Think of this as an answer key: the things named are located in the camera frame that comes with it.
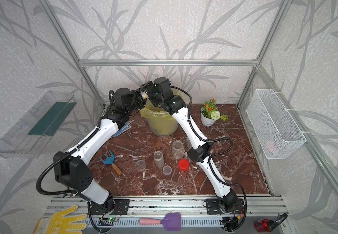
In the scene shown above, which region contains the red black handheld tool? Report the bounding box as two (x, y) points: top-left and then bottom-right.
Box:
(253, 213), (288, 233)

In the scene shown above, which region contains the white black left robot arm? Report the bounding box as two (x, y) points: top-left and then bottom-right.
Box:
(36, 87), (147, 213)

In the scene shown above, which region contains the brown-lidded oatmeal jar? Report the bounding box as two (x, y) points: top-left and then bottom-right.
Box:
(186, 138), (192, 150)

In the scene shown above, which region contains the potted artificial flower plant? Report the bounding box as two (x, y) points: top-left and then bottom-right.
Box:
(201, 98), (228, 127)

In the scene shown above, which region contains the small oatmeal jar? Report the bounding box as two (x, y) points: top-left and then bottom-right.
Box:
(153, 151), (165, 168)

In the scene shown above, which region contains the white wire mesh basket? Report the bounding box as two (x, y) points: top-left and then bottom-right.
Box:
(247, 89), (306, 160)

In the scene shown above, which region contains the purple pink-handled scoop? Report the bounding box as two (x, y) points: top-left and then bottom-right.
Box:
(139, 213), (181, 232)

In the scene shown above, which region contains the yellow plastic bin liner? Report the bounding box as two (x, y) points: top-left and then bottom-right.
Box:
(140, 98), (174, 120)

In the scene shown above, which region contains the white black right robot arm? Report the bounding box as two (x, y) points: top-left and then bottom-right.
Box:
(139, 77), (246, 214)

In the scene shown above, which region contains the clear plastic jar lid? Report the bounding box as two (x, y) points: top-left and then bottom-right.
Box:
(135, 160), (147, 172)
(162, 165), (173, 176)

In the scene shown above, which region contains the red jar lid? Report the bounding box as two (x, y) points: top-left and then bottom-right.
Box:
(178, 159), (190, 172)

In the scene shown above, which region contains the red-lidded oatmeal jar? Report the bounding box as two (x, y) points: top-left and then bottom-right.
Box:
(172, 140), (185, 160)

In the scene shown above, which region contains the blue dotted white work glove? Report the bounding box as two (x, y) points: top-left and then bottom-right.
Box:
(112, 122), (131, 137)

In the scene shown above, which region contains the glass jar with oatmeal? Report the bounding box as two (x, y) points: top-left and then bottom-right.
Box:
(141, 92), (148, 99)

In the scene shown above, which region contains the yellow dotted glove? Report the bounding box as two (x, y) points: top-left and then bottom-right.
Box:
(34, 205), (87, 234)

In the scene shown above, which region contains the pink item in basket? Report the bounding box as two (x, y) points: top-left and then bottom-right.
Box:
(266, 140), (279, 156)

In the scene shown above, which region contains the blue wooden-handled garden fork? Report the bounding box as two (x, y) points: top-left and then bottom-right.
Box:
(99, 151), (123, 176)

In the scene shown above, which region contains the clear plastic wall shelf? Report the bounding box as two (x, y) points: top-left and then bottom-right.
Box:
(0, 91), (76, 159)

